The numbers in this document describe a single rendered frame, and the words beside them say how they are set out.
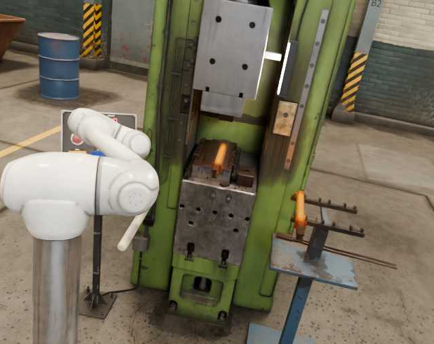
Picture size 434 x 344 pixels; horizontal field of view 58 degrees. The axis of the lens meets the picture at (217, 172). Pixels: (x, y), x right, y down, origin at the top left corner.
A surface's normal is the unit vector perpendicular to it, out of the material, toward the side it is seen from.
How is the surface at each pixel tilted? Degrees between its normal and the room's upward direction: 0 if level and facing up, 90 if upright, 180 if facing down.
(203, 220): 90
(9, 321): 0
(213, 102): 90
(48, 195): 81
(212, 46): 90
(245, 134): 90
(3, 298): 0
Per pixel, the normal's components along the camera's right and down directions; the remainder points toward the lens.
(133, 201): 0.36, 0.23
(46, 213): 0.15, 0.31
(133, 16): -0.24, 0.37
